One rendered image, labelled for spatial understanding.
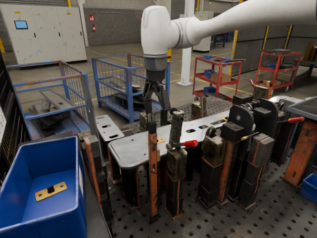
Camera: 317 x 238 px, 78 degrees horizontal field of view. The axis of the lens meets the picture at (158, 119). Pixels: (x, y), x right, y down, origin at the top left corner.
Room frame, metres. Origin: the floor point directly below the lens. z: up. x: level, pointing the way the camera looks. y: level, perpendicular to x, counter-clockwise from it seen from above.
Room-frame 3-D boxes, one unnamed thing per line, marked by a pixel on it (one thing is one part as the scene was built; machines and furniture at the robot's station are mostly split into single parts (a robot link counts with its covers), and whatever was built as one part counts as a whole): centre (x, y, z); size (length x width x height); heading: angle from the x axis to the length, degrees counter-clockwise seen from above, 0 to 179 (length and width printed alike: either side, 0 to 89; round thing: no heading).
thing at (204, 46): (11.55, -2.39, 1.22); 0.80 x 0.54 x 2.45; 40
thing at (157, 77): (0.76, 0.01, 1.29); 0.08 x 0.07 x 0.09; 30
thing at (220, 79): (3.56, -1.07, 0.49); 0.81 x 0.47 x 0.97; 23
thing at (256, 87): (1.46, -0.80, 0.88); 0.15 x 0.11 x 0.36; 30
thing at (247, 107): (0.77, -0.41, 0.94); 0.18 x 0.13 x 0.49; 120
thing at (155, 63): (0.77, 0.01, 1.36); 0.09 x 0.09 x 0.06
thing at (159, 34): (0.77, 0.00, 1.47); 0.13 x 0.11 x 0.16; 135
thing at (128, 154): (1.02, -0.40, 1.00); 1.38 x 0.22 x 0.02; 120
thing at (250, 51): (6.32, -3.21, 1.00); 3.44 x 0.14 x 2.00; 129
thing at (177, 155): (0.62, -0.07, 0.88); 0.07 x 0.06 x 0.35; 30
